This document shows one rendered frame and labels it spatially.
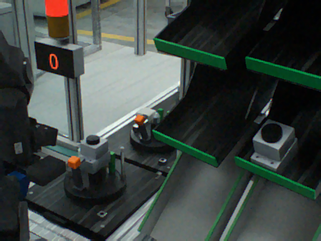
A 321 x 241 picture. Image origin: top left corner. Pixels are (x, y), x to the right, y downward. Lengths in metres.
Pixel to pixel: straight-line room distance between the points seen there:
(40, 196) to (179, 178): 0.32
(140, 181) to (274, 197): 0.35
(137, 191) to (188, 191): 0.19
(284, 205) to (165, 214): 0.22
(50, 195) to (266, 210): 0.47
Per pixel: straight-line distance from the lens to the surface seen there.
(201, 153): 0.70
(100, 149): 0.96
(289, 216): 0.80
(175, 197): 0.86
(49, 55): 1.11
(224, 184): 0.83
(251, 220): 0.82
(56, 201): 1.00
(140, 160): 1.12
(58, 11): 1.06
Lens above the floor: 1.57
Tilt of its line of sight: 27 degrees down
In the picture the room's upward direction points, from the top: 1 degrees clockwise
